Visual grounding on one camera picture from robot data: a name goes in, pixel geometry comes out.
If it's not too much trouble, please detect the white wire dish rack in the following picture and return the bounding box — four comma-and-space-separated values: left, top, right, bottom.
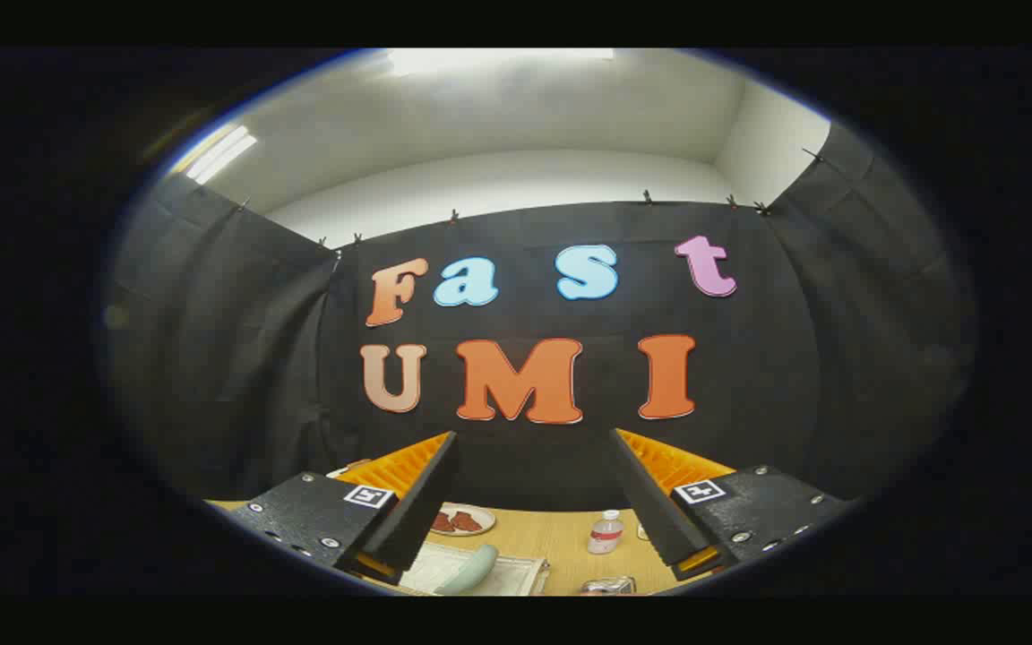
395, 540, 551, 597

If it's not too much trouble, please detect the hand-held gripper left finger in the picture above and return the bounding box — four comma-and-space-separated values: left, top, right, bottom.
228, 431, 460, 585

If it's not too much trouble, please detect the pale green plate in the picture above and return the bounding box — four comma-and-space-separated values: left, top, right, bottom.
434, 545, 500, 596

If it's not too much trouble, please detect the small white plate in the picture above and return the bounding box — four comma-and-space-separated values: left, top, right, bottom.
427, 503, 496, 537

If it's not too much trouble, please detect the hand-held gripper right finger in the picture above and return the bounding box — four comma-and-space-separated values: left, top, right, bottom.
607, 428, 848, 581

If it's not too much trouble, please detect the ceiling light panel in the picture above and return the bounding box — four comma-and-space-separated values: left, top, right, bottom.
185, 125, 259, 185

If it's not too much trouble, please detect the black backdrop cloth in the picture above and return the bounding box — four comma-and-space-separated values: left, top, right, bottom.
108, 121, 974, 513

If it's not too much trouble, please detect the clear water bottle red label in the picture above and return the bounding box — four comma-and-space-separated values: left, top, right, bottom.
588, 510, 625, 555

